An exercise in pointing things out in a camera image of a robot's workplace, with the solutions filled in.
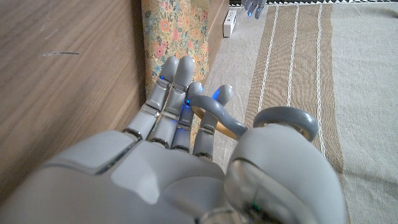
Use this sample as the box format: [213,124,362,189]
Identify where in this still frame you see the beige striped curtain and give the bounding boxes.
[198,2,398,224]

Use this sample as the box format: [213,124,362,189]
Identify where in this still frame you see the white power strip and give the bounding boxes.
[223,9,237,38]

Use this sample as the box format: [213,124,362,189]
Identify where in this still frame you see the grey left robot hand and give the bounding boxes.
[241,0,267,20]

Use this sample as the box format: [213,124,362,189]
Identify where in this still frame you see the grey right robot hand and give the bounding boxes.
[0,55,346,224]

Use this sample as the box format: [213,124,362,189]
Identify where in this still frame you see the grey yellow handled scissors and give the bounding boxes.
[186,95,320,142]

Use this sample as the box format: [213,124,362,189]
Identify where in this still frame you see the floral fabric piece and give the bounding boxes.
[141,0,210,98]

